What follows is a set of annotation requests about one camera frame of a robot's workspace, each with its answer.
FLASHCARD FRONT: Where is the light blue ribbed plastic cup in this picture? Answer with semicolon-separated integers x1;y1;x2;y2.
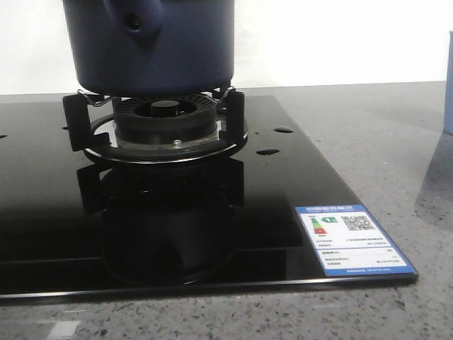
444;31;453;135

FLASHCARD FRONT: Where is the dark blue cooking pot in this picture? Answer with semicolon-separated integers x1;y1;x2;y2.
62;1;234;97

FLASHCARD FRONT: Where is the black pot support grate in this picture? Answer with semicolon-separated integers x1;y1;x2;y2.
63;88;248;165

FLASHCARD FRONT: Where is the black round gas burner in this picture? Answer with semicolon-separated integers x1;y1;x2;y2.
113;94;217;145

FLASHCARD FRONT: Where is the blue white energy label sticker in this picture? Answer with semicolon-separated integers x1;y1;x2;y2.
295;205;415;277

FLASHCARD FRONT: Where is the black glass gas stove top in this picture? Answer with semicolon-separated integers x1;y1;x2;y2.
1;96;418;304

